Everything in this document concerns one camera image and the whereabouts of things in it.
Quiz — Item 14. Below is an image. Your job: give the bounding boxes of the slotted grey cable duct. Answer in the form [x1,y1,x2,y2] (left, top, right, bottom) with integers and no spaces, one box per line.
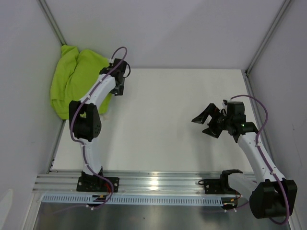
[42,194,223,207]

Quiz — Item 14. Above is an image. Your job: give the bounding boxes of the lime green shorts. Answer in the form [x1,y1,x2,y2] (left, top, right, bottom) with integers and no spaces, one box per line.
[50,45,109,120]

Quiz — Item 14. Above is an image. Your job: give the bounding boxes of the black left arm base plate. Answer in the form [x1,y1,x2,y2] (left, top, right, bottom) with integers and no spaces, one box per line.
[76,172,119,193]

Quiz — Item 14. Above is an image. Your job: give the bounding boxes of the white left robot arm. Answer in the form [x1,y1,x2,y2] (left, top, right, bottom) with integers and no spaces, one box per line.
[69,58,127,192]

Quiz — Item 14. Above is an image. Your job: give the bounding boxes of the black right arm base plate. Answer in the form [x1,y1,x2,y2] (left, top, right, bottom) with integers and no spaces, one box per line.
[198,179,237,195]

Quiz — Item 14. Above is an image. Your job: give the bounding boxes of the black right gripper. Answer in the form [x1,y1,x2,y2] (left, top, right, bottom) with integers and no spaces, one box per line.
[191,103,232,138]

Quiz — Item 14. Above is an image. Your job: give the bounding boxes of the aluminium corner post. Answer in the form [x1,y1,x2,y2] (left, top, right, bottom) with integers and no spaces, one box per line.
[244,0,295,75]
[36,0,66,46]

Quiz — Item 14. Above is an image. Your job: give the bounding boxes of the right aluminium corner post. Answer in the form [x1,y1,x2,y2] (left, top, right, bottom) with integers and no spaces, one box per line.
[244,0,295,75]

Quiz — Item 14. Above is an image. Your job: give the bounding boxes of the left aluminium corner post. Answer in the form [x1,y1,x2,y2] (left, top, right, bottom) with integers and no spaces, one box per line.
[36,0,66,46]

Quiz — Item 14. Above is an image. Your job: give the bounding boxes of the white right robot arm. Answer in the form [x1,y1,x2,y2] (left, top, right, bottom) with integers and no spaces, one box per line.
[192,100,297,219]

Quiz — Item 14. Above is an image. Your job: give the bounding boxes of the aluminium mounting rail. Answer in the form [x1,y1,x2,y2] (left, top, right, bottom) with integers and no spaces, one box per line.
[32,171,220,196]

